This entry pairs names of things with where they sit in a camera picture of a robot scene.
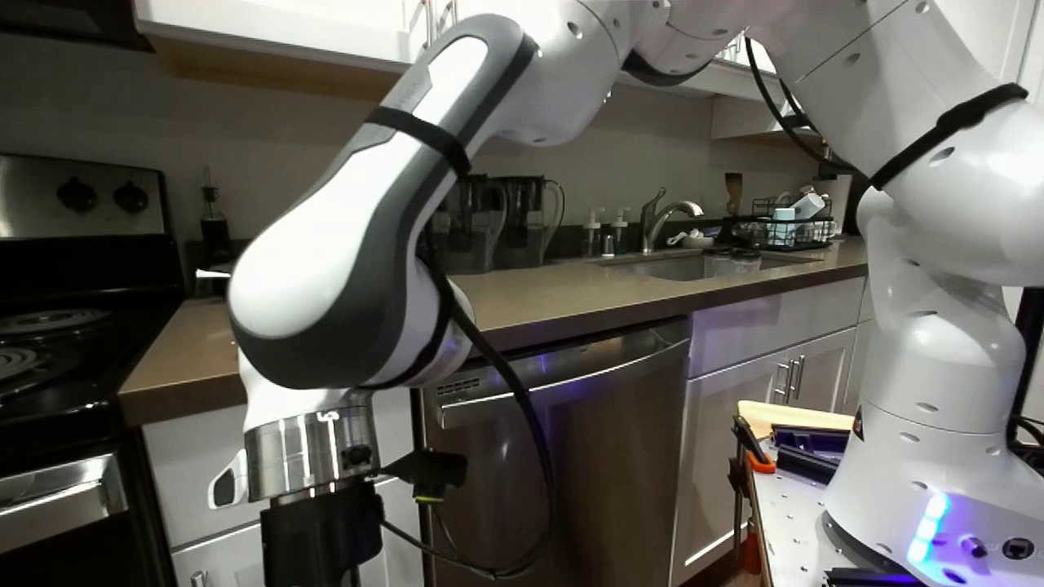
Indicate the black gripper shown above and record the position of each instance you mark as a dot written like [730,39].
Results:
[322,538]

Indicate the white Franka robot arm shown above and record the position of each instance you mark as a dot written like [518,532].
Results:
[933,216]

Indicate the white cabinet beside stove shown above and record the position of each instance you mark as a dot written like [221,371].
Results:
[191,456]

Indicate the stainless steel dishwasher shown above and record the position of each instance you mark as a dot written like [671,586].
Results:
[608,456]

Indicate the black and steel stove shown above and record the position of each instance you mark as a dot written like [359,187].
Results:
[65,359]

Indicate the dark bottle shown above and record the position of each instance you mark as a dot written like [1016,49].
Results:
[214,224]

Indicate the black coffee maker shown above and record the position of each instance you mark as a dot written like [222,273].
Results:
[502,224]

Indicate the brown kitchen countertop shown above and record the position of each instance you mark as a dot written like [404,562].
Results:
[608,295]

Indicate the small soap bottle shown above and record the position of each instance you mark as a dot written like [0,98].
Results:
[596,231]

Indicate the grey base cabinet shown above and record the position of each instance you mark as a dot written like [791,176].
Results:
[730,434]

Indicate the orange clamp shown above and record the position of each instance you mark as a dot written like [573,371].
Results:
[754,451]

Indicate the chrome sink faucet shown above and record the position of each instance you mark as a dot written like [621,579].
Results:
[658,224]

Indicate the white perforated robot table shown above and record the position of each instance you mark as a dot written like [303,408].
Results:
[793,532]

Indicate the wooden board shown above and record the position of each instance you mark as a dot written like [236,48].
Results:
[793,415]

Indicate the white wall cabinets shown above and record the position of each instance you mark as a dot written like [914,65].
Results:
[281,26]

